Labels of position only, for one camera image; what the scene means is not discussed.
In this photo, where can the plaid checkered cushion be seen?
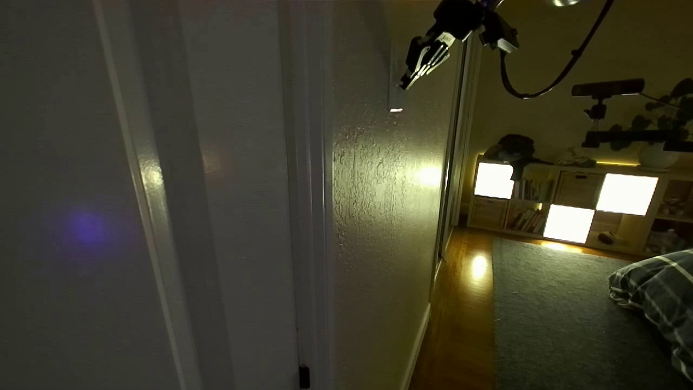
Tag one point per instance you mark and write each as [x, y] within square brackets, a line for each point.
[660, 289]

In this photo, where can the white panel door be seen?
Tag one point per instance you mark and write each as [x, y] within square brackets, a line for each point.
[222, 137]

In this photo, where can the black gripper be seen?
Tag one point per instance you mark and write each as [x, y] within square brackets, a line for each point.
[458, 20]

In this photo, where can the white cube shelf unit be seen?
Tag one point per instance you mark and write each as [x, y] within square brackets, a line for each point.
[635, 211]

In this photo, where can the dark grey carpet rug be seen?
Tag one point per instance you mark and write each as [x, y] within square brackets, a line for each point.
[556, 328]

